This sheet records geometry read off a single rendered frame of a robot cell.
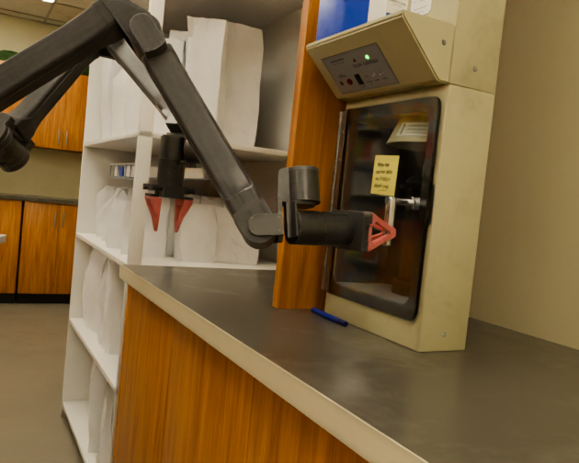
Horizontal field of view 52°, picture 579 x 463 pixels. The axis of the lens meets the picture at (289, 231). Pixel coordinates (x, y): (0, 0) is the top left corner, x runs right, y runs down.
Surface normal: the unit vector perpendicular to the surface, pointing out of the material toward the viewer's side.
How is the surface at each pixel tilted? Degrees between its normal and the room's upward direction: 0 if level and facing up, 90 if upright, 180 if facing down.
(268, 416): 90
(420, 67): 135
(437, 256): 90
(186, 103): 78
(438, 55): 90
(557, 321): 90
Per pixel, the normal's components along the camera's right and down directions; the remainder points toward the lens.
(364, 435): -0.88, -0.07
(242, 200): -0.01, -0.15
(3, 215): 0.47, 0.10
